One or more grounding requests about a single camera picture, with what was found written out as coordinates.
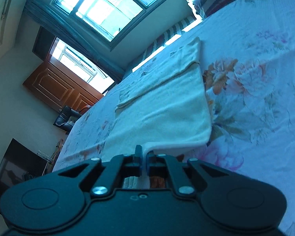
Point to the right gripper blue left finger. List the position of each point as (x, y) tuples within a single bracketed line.
[(113, 173)]

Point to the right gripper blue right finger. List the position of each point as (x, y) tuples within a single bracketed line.
[(169, 168)]

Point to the cream knit sweater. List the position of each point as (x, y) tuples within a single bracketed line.
[(164, 111)]

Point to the bedroom window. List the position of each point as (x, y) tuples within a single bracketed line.
[(111, 20)]

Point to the black chair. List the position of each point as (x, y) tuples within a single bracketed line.
[(68, 117)]

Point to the black television screen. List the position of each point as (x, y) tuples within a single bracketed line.
[(18, 165)]

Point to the brown wooden door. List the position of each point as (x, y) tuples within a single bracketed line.
[(60, 88)]

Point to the striped mattress sheet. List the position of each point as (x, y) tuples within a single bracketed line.
[(164, 40)]

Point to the floral white bed sheet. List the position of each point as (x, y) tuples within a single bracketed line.
[(247, 63)]

